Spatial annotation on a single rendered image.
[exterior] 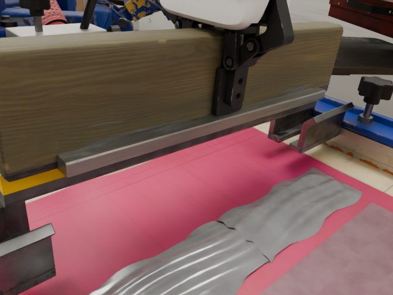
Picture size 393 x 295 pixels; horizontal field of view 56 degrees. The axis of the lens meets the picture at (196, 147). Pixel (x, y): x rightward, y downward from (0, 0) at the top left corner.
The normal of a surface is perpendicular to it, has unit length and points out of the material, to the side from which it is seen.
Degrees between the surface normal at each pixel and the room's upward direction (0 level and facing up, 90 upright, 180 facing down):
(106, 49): 63
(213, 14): 90
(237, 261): 31
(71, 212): 0
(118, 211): 0
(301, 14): 90
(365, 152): 90
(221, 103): 90
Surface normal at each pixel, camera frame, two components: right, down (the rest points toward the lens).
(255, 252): 0.47, -0.43
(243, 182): 0.08, -0.88
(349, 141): -0.74, 0.27
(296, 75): 0.67, 0.40
